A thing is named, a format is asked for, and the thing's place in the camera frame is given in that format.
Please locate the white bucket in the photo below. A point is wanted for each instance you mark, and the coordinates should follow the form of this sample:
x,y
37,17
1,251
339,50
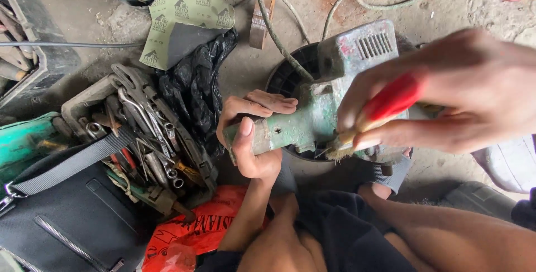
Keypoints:
x,y
511,167

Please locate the tray of wrenches and tools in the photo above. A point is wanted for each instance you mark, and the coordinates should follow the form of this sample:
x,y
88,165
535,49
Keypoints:
x,y
146,117

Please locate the orange plastic bag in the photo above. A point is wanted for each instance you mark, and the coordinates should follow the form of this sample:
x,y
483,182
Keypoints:
x,y
192,234

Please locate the green sandpaper sheet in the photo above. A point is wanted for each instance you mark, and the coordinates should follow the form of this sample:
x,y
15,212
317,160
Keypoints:
x,y
184,8

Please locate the person's leg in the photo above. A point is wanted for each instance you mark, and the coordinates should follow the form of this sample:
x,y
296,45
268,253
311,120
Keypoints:
x,y
276,251
460,234

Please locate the worn green power tool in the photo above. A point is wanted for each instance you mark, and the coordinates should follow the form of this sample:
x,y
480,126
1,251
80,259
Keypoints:
x,y
314,117

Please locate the person's black shorts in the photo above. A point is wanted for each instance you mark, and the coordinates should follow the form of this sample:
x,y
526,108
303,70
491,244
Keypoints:
x,y
343,230

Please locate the person's left hand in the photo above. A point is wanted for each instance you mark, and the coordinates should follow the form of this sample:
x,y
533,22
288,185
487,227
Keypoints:
x,y
255,159

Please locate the black round plastic container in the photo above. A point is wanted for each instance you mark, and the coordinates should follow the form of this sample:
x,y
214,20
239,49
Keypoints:
x,y
289,75

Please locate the black plastic bag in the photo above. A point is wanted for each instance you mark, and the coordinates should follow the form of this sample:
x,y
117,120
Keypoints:
x,y
188,92

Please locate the teal tool case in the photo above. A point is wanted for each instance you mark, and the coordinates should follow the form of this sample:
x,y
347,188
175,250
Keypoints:
x,y
21,142

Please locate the person's right leg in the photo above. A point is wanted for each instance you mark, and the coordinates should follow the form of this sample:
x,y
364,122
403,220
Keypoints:
x,y
460,234

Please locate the person's left leg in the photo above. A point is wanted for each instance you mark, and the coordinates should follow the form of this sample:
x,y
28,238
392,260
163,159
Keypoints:
x,y
276,251

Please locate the black crate of tools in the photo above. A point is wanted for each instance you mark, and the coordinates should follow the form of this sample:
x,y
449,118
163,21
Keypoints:
x,y
54,60

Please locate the person's right hand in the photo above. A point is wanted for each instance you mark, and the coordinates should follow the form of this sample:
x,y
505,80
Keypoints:
x,y
473,92

